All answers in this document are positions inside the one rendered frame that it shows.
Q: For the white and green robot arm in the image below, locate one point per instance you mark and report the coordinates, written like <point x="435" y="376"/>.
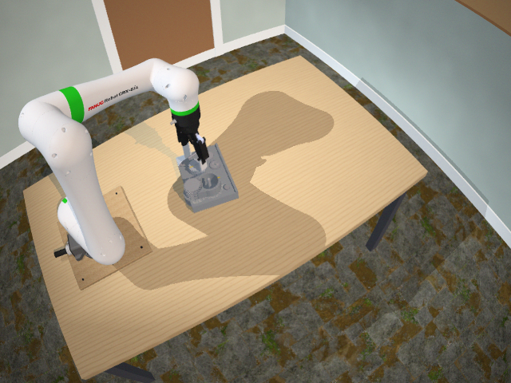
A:
<point x="52" y="124"/>

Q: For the grey toothed gear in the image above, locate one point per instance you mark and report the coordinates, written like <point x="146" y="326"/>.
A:
<point x="194" y="168"/>

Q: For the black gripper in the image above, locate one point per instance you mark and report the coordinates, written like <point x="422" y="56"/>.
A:
<point x="193" y="136"/>

